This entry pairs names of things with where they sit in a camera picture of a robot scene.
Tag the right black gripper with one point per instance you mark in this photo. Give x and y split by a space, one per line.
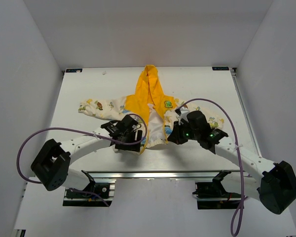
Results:
175 136

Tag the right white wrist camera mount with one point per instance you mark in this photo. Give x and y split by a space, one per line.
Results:
182 115

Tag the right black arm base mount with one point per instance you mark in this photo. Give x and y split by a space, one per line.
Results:
210 195

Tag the right blue table label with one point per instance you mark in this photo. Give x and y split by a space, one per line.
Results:
220 68

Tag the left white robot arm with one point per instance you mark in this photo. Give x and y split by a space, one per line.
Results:
52 164

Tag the blue table label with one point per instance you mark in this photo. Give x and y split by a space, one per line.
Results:
79 70
220 68

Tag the aluminium table rail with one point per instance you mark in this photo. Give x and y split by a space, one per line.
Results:
245 112
154 175

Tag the yellow patterned child jacket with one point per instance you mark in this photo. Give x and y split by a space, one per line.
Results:
148 101

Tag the left blue table label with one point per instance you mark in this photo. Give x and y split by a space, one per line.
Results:
79 70

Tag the aluminium table right rail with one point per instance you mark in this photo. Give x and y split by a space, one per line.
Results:
245 112

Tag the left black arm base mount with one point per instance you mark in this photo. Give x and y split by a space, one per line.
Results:
93 192

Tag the aluminium table front rail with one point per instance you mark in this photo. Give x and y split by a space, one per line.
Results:
154 175

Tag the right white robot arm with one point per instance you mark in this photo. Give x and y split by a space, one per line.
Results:
273 184

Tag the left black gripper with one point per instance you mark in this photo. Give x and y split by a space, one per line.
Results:
134 147

